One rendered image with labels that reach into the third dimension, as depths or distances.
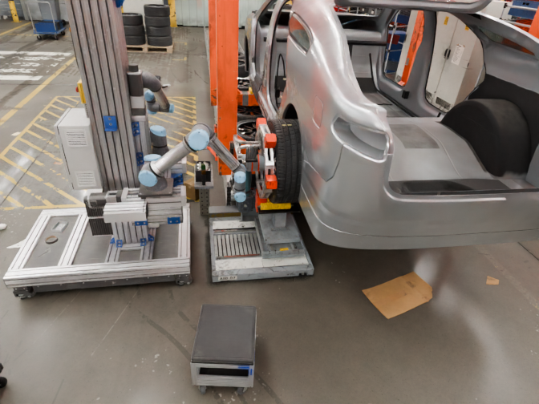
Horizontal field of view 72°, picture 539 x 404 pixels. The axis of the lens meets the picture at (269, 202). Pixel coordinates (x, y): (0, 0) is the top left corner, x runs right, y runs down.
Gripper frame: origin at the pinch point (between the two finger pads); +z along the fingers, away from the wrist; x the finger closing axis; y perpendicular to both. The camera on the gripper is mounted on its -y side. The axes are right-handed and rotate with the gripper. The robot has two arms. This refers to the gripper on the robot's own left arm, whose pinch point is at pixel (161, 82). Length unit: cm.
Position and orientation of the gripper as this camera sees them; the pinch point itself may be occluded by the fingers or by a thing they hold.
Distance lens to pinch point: 351.6
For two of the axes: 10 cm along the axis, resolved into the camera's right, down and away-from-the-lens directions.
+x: 9.8, 2.0, 0.5
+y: -2.0, 8.2, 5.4
